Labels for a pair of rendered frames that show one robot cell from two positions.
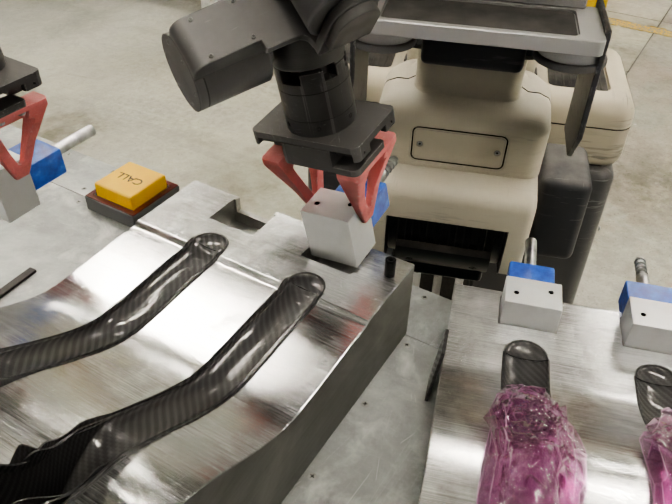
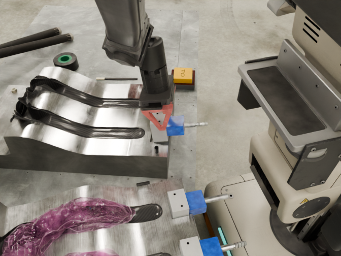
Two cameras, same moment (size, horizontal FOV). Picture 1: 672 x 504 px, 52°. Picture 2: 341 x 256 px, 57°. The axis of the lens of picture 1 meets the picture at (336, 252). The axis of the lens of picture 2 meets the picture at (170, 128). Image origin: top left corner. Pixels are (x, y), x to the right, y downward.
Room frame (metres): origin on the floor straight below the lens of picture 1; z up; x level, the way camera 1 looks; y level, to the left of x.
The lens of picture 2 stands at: (0.30, -0.47, 1.46)
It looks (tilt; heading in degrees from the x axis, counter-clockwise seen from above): 48 degrees down; 64
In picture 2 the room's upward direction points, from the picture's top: straight up
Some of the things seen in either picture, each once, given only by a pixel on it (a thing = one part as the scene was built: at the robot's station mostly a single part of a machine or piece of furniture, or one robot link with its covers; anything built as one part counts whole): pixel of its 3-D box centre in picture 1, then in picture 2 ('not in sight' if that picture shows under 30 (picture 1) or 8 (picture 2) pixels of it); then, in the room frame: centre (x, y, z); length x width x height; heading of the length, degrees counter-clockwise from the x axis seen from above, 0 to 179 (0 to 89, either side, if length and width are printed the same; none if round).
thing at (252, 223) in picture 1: (245, 229); not in sight; (0.55, 0.09, 0.87); 0.05 x 0.05 x 0.04; 60
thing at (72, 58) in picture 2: not in sight; (66, 62); (0.37, 0.50, 0.82); 0.08 x 0.08 x 0.04
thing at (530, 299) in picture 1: (529, 281); (199, 201); (0.50, -0.19, 0.86); 0.13 x 0.05 x 0.05; 167
